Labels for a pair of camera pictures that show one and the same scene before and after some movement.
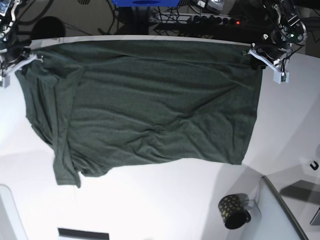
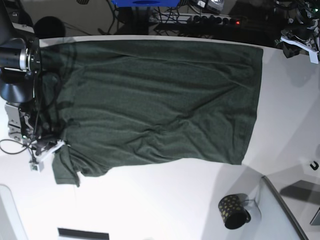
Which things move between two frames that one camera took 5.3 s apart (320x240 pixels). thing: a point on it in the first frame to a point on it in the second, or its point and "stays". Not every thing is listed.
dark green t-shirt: x=100 y=105 stays
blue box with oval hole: x=146 y=3 stays
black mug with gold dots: x=233 y=210 stays
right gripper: x=271 y=46 to x=312 y=45
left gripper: x=15 y=52 to x=38 y=144
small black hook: x=316 y=166 stays
